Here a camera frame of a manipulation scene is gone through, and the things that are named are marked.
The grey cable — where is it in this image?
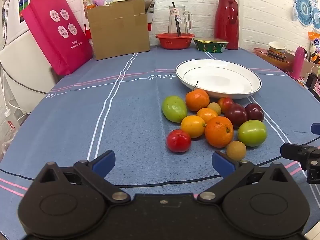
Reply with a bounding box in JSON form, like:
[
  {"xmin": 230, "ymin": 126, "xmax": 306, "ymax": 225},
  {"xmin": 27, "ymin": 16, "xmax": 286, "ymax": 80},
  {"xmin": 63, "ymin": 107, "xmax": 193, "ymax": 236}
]
[{"xmin": 0, "ymin": 60, "xmax": 54, "ymax": 92}]

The white appliance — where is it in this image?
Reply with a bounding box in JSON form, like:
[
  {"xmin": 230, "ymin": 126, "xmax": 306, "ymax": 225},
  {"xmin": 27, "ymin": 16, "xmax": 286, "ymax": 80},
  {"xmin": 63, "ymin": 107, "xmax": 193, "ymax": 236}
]
[{"xmin": 0, "ymin": 0, "xmax": 59, "ymax": 120}]

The pink bottle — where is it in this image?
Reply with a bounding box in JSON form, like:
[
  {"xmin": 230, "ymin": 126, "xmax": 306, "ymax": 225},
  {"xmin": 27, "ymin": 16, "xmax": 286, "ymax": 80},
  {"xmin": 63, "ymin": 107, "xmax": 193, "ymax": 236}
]
[{"xmin": 293, "ymin": 46, "xmax": 307, "ymax": 80}]

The medium blue paper fan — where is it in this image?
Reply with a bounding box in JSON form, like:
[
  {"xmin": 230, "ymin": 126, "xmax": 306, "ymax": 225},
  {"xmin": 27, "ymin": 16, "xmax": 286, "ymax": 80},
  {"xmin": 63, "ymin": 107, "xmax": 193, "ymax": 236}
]
[{"xmin": 312, "ymin": 6, "xmax": 320, "ymax": 29}]

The orange tangerine with stem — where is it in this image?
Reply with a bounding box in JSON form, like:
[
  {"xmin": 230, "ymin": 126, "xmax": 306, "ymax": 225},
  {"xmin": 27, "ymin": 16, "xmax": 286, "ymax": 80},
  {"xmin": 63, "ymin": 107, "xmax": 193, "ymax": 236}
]
[{"xmin": 185, "ymin": 81, "xmax": 210, "ymax": 112}]

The tan longan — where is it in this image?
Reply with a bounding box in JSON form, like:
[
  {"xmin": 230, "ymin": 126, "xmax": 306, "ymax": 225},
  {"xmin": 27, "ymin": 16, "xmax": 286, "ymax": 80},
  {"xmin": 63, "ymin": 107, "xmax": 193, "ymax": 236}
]
[
  {"xmin": 226, "ymin": 140, "xmax": 247, "ymax": 161},
  {"xmin": 207, "ymin": 102, "xmax": 222, "ymax": 115}
]

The small cardboard box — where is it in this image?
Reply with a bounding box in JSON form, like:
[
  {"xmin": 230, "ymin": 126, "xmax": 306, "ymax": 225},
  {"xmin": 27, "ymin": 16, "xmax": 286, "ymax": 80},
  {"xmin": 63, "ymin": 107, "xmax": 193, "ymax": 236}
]
[{"xmin": 303, "ymin": 59, "xmax": 320, "ymax": 78}]

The large orange tangerine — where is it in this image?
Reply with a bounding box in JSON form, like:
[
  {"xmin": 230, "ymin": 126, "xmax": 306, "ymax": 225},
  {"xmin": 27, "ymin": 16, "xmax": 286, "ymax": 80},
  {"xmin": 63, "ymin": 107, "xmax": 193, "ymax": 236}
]
[{"xmin": 205, "ymin": 116, "xmax": 234, "ymax": 148}]

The red plastic basket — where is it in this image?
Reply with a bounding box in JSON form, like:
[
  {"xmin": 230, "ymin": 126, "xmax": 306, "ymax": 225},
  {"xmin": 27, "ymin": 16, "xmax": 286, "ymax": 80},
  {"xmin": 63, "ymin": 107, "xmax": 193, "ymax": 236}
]
[{"xmin": 155, "ymin": 33, "xmax": 195, "ymax": 50}]

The brown cardboard box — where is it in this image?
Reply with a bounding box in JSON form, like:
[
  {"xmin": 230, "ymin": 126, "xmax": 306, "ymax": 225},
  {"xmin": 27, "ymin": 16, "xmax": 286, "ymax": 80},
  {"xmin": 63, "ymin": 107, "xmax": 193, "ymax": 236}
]
[{"xmin": 87, "ymin": 0, "xmax": 150, "ymax": 60}]

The white cable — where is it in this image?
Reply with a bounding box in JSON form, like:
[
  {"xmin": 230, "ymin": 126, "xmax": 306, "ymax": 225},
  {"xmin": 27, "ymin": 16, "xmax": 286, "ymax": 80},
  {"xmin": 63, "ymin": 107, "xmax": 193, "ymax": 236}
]
[{"xmin": 2, "ymin": 67, "xmax": 30, "ymax": 117}]

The pink tote bag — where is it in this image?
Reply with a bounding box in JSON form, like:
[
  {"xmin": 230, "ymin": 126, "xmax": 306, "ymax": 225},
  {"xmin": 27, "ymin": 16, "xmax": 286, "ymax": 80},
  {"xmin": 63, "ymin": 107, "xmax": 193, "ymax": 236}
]
[{"xmin": 22, "ymin": 0, "xmax": 93, "ymax": 75}]

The large blue paper fan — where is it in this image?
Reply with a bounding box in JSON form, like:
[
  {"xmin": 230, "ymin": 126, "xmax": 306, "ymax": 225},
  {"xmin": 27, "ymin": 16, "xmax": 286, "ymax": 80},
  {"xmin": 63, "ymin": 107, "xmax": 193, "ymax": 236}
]
[{"xmin": 292, "ymin": 0, "xmax": 313, "ymax": 27}]

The bright red plum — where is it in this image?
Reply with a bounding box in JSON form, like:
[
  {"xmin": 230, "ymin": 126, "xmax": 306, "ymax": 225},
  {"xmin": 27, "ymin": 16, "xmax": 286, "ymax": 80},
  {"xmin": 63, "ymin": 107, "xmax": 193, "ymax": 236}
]
[{"xmin": 166, "ymin": 129, "xmax": 192, "ymax": 153}]

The red thermos jug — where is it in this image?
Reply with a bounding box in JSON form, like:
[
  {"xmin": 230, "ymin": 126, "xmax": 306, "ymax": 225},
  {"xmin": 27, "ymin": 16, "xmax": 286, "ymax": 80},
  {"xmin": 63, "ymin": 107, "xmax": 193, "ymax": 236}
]
[{"xmin": 214, "ymin": 0, "xmax": 240, "ymax": 50}]

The green patterned bowl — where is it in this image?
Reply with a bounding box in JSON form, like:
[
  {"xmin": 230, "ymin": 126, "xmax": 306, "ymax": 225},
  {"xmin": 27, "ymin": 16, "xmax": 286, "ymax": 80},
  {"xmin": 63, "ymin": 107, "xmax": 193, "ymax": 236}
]
[{"xmin": 193, "ymin": 37, "xmax": 229, "ymax": 53}]

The clear plastic bottle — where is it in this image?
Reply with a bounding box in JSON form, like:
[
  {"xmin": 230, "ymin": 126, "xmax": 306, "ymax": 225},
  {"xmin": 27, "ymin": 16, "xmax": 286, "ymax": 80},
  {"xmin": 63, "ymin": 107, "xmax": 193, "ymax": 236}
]
[{"xmin": 4, "ymin": 112, "xmax": 22, "ymax": 142}]

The white paper cup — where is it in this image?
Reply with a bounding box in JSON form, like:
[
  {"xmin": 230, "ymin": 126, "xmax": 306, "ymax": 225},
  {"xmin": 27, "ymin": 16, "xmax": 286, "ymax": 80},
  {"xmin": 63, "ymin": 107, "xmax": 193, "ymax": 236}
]
[{"xmin": 269, "ymin": 41, "xmax": 286, "ymax": 53}]

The red tray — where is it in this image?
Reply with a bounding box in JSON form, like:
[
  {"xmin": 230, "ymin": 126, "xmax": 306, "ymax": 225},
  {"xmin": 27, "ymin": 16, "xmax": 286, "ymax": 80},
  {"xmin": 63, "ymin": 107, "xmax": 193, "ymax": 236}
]
[{"xmin": 254, "ymin": 47, "xmax": 295, "ymax": 70}]

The small orange tangerine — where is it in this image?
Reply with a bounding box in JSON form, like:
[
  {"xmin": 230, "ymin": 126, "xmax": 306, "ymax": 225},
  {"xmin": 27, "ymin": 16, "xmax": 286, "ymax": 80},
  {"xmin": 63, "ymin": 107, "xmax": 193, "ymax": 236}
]
[{"xmin": 196, "ymin": 107, "xmax": 219, "ymax": 123}]

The blue plaid tablecloth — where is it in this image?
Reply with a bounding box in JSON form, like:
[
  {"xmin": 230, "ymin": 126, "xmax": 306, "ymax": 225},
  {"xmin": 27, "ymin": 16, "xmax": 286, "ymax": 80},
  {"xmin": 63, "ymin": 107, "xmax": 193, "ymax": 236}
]
[{"xmin": 0, "ymin": 45, "xmax": 320, "ymax": 240}]

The orange snack packet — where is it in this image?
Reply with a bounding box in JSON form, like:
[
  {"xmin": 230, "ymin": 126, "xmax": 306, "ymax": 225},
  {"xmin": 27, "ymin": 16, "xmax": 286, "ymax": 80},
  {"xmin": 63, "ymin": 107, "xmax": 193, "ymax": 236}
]
[{"xmin": 308, "ymin": 32, "xmax": 320, "ymax": 55}]

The white plate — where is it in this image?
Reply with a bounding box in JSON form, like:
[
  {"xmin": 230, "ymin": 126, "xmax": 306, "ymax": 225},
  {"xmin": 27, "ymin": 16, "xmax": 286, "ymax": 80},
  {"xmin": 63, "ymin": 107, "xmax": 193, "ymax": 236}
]
[{"xmin": 175, "ymin": 59, "xmax": 262, "ymax": 99}]

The green mango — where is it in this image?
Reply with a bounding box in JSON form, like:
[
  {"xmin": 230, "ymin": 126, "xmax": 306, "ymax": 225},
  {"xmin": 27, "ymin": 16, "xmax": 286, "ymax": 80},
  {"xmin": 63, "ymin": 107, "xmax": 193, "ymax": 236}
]
[{"xmin": 161, "ymin": 95, "xmax": 188, "ymax": 123}]

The black stirrer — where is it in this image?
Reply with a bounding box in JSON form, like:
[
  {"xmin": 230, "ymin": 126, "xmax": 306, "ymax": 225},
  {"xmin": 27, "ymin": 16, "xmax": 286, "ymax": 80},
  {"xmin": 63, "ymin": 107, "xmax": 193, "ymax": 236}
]
[{"xmin": 172, "ymin": 2, "xmax": 182, "ymax": 37}]

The dark red plum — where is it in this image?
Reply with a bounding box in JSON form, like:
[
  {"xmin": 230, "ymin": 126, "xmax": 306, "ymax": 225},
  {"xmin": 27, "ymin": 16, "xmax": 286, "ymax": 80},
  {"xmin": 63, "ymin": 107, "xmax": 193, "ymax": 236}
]
[
  {"xmin": 224, "ymin": 103, "xmax": 248, "ymax": 127},
  {"xmin": 244, "ymin": 103, "xmax": 265, "ymax": 122}
]

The yellow orange citrus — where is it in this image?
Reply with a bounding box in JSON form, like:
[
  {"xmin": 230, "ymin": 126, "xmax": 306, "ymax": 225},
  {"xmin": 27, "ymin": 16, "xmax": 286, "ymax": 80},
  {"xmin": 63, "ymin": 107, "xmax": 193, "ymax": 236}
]
[{"xmin": 180, "ymin": 115, "xmax": 207, "ymax": 139}]

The glass pitcher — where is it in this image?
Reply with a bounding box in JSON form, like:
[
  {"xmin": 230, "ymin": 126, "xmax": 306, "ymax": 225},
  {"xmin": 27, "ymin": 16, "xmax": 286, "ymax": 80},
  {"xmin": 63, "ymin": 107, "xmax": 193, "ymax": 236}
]
[{"xmin": 168, "ymin": 5, "xmax": 193, "ymax": 37}]

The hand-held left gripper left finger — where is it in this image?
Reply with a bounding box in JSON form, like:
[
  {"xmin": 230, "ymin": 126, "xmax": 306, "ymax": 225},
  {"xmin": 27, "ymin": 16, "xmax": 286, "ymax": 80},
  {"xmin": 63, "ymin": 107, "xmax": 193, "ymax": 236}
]
[{"xmin": 35, "ymin": 150, "xmax": 131, "ymax": 204}]

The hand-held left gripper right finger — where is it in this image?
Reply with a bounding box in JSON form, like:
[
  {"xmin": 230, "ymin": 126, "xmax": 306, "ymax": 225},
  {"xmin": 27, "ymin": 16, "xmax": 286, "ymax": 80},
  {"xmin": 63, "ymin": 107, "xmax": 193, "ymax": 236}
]
[{"xmin": 197, "ymin": 151, "xmax": 293, "ymax": 204}]

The red and yellow plum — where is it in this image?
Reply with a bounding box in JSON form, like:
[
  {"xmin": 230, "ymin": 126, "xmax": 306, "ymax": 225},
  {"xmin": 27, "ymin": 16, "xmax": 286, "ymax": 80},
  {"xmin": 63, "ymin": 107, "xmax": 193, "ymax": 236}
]
[{"xmin": 217, "ymin": 97, "xmax": 235, "ymax": 114}]

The black charger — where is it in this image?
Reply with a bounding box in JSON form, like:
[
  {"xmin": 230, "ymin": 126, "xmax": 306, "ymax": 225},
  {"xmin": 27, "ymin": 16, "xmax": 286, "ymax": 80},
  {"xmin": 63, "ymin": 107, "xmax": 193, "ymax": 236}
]
[{"xmin": 305, "ymin": 72, "xmax": 318, "ymax": 89}]

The green apple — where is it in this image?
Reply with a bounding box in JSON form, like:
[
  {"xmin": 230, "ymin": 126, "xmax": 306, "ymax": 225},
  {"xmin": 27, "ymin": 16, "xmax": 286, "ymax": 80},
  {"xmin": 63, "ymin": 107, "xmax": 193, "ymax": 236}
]
[{"xmin": 237, "ymin": 120, "xmax": 268, "ymax": 147}]

